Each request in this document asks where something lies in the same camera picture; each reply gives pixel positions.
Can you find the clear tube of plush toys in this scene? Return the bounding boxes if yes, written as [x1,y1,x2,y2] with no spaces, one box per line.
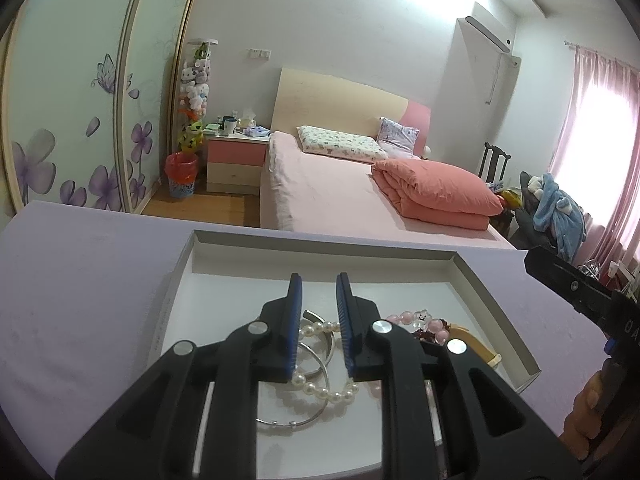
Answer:
[175,38,220,157]

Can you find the curtain rod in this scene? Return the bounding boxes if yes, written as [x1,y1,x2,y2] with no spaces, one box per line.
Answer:
[564,39,640,69]

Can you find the lilac patterned pillow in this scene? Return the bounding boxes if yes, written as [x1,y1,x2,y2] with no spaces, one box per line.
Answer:
[375,117,420,159]

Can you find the floral sliding door wardrobe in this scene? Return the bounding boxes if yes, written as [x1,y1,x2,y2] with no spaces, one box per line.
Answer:
[0,0,206,219]

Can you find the wide silver cuff bangle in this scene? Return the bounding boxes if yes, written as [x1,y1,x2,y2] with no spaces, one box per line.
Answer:
[299,309,337,379]

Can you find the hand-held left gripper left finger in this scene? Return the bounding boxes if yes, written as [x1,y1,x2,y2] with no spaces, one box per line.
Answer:
[55,273,304,480]

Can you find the colourful toys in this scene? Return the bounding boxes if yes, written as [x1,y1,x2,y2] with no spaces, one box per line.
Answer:
[492,182,524,211]

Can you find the white pearl bracelet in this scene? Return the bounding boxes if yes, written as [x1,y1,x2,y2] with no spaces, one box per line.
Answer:
[291,320,361,405]

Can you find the person's right hand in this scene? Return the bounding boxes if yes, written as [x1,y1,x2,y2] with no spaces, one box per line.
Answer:
[562,369,609,462]

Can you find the pink bead bracelet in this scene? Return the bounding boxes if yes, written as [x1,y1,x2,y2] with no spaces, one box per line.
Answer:
[384,307,454,346]

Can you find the dark wooden chair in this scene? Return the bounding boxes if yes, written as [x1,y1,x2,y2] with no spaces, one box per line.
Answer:
[478,142,511,184]

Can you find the red and blue waste basket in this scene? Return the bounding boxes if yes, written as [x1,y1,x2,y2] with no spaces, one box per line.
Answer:
[164,152,200,199]

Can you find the grey cardboard tray box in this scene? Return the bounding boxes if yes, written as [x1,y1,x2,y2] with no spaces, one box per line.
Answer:
[147,229,542,480]

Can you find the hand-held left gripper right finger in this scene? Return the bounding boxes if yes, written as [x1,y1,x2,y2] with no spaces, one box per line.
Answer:
[336,272,583,480]

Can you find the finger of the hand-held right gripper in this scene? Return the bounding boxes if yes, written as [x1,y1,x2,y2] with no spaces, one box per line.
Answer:
[524,245,614,334]

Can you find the pink curtain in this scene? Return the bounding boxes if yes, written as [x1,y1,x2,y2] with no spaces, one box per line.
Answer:
[547,44,640,267]

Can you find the blue plush garment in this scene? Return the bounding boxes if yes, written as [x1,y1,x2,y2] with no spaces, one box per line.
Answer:
[532,173,589,264]

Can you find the salmon folded duvet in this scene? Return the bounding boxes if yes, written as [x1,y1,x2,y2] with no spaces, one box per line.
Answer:
[370,158,506,231]

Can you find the white patterned pillow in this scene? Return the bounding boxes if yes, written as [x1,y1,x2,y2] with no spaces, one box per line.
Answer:
[297,124,389,163]

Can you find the thin silver bangle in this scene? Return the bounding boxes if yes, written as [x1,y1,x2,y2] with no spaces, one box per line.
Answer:
[255,342,331,431]

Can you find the pink bed with wooden headboard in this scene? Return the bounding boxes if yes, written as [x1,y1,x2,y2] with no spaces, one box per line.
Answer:
[259,65,517,251]

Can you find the pink and wood nightstand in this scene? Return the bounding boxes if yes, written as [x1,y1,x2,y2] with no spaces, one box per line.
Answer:
[205,132,271,196]

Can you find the white air conditioner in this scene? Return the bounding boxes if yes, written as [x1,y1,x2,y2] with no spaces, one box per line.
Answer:
[464,2,512,54]

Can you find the white air conditioner pipe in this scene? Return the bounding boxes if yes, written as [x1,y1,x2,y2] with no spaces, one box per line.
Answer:
[484,53,521,107]

